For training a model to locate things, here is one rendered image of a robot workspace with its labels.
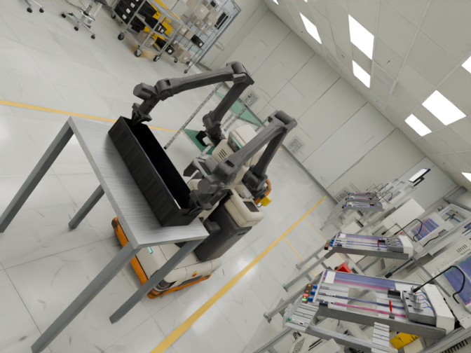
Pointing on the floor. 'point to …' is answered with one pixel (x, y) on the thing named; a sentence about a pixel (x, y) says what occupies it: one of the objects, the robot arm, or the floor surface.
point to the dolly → (127, 7)
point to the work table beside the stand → (137, 235)
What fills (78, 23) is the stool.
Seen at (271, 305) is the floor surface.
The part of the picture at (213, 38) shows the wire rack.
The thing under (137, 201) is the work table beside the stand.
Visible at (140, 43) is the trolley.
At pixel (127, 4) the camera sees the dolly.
